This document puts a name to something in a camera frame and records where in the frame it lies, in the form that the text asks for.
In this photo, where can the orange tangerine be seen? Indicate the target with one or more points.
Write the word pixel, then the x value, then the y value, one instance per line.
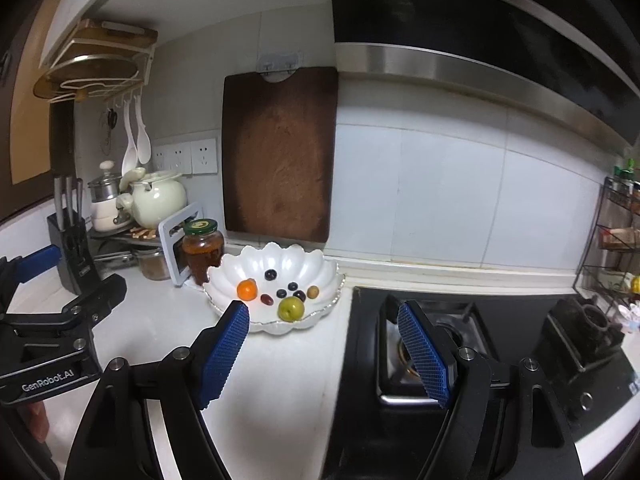
pixel 246 289

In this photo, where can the white plastic ladle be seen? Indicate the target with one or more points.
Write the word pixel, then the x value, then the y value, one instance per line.
pixel 129 157

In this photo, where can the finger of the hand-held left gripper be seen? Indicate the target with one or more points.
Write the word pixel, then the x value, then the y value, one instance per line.
pixel 105 292
pixel 37 257

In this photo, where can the rectangular wooden board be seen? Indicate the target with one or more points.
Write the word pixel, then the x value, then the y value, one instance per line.
pixel 125 35

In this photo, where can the wooden trivet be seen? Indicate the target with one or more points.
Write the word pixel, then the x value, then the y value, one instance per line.
pixel 141 233

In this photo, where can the small white cups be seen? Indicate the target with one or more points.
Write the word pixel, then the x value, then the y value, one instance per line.
pixel 631 317

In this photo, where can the brown wooden cabinet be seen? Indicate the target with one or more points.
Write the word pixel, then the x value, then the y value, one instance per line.
pixel 30 135

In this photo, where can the steel pan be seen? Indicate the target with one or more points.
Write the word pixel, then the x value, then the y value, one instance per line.
pixel 115 257

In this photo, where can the person's left hand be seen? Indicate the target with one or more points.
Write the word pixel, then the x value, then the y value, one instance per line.
pixel 37 422

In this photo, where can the black scissors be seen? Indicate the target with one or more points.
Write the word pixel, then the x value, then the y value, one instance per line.
pixel 111 120

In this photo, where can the round wooden board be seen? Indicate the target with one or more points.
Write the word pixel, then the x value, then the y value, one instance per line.
pixel 85 67

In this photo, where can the green cap seasoning bottle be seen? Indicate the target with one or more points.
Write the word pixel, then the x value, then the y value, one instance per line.
pixel 626 175

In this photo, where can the green apple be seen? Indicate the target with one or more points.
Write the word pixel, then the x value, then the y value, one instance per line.
pixel 291 309

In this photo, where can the large wooden cutting board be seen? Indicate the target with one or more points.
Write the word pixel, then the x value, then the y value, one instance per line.
pixel 280 160

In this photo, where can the clear wall hook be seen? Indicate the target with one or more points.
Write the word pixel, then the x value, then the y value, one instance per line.
pixel 280 60

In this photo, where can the white wall socket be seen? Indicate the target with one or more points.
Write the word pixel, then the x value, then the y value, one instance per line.
pixel 161 158
pixel 181 157
pixel 204 156

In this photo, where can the white scalloped ceramic bowl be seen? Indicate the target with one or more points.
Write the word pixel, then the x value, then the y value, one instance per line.
pixel 300 265

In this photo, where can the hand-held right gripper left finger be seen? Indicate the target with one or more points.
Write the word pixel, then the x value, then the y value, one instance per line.
pixel 225 355

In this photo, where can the cream ceramic teapot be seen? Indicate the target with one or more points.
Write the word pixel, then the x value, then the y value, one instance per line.
pixel 160 200

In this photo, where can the black glass gas cooktop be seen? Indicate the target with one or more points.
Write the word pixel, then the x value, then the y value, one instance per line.
pixel 360 360

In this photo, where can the white plastic rice spoon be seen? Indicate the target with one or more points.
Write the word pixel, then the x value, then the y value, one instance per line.
pixel 144 150

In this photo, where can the black knife block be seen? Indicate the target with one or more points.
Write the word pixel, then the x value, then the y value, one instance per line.
pixel 75 260

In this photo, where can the glass jar of brown sauce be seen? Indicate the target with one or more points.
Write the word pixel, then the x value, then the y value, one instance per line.
pixel 202 255

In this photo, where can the silver stove knob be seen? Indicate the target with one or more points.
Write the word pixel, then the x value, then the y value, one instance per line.
pixel 585 400

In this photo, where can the white rectangular frame stand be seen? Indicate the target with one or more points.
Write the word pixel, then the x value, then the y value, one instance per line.
pixel 167 250

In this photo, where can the small white electric pot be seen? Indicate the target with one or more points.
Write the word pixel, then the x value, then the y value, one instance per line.
pixel 105 195

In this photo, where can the dark purple plum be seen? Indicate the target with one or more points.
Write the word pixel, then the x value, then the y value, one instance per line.
pixel 299 295

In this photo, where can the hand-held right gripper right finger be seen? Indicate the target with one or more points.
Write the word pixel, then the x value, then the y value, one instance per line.
pixel 425 355

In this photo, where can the black burner grate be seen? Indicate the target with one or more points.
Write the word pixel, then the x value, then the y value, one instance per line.
pixel 460 325
pixel 585 330

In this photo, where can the black steel range hood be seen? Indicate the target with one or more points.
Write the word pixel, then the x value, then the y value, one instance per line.
pixel 450 10

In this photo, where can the white wall rack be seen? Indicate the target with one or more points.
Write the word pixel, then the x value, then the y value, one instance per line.
pixel 145 60

